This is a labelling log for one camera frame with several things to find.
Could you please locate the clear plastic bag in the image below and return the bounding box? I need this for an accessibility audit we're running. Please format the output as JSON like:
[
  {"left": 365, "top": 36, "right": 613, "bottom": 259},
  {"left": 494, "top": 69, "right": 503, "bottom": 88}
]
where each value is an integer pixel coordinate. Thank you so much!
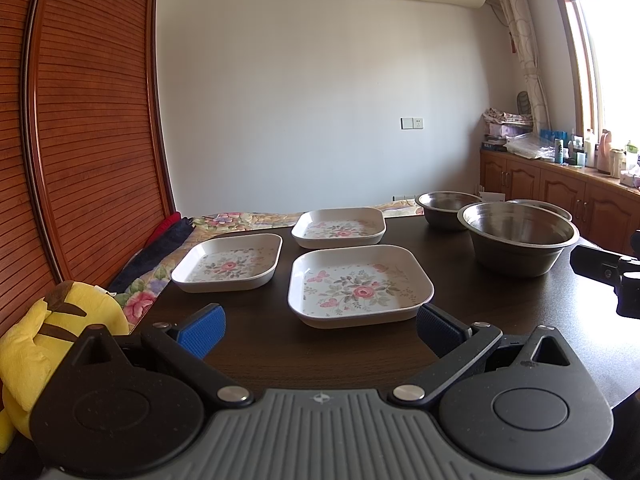
[{"left": 506, "top": 132, "right": 555, "bottom": 162}]

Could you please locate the floral square plate back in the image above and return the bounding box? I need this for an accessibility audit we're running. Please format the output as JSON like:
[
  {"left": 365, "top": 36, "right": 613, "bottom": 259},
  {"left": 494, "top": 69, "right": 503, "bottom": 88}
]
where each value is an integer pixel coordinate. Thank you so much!
[{"left": 292, "top": 207, "right": 386, "bottom": 249}]

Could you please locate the floral bed quilt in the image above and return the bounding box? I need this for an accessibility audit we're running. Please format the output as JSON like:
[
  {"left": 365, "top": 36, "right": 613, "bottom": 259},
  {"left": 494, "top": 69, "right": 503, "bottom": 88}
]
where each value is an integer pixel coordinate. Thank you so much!
[{"left": 106, "top": 198, "right": 426, "bottom": 334}]

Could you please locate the floral square plate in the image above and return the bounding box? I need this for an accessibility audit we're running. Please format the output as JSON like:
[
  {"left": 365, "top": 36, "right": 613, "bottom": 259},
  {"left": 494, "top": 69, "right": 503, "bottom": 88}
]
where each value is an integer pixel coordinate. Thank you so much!
[
  {"left": 288, "top": 245, "right": 435, "bottom": 328},
  {"left": 292, "top": 207, "right": 386, "bottom": 249},
  {"left": 171, "top": 233, "right": 283, "bottom": 292}
]

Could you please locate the wooden slatted wardrobe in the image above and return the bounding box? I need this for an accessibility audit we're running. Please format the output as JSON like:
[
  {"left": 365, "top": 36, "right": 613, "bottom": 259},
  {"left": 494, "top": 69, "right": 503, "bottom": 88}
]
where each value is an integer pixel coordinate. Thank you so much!
[{"left": 1, "top": 0, "right": 176, "bottom": 328}]

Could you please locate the pink bottle on cabinet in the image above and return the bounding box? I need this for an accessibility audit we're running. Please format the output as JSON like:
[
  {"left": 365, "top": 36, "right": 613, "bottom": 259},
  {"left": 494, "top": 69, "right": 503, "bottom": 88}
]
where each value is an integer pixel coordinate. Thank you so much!
[{"left": 597, "top": 129, "right": 612, "bottom": 174}]

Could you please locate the red and navy folded cloth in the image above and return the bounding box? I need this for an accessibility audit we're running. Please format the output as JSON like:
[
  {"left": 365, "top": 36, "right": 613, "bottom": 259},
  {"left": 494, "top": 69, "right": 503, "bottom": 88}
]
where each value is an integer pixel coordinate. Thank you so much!
[{"left": 107, "top": 211, "right": 194, "bottom": 294}]

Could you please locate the white wall switch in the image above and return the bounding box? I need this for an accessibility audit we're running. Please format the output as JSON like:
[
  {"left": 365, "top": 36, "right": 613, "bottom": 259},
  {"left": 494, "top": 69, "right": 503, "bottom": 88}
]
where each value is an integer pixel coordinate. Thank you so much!
[{"left": 400, "top": 117, "right": 423, "bottom": 130}]

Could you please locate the patterned curtain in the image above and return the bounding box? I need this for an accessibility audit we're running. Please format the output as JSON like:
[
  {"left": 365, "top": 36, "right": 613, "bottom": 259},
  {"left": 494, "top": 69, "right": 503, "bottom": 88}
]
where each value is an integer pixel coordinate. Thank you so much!
[{"left": 498, "top": 0, "right": 550, "bottom": 133}]

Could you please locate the large steel bowl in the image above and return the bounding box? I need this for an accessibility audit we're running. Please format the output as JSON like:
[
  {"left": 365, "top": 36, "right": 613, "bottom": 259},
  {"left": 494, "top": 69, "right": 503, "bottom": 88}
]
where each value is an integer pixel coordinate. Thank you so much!
[{"left": 457, "top": 202, "right": 579, "bottom": 278}]

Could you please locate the small steel bowl back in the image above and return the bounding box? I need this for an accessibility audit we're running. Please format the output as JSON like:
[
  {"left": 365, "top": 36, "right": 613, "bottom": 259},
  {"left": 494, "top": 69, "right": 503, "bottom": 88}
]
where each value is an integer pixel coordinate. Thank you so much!
[{"left": 416, "top": 191, "right": 482, "bottom": 231}]

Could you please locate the yellow plush toy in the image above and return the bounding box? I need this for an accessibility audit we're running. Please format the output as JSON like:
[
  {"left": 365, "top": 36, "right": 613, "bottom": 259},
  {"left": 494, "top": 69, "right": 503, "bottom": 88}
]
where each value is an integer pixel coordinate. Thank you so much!
[{"left": 0, "top": 281, "right": 129, "bottom": 452}]

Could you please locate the wooden cabinet row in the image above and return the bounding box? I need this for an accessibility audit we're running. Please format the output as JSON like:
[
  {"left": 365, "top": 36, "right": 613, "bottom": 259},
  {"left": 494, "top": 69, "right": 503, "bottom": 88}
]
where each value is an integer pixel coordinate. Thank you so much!
[{"left": 480, "top": 150, "right": 639, "bottom": 255}]

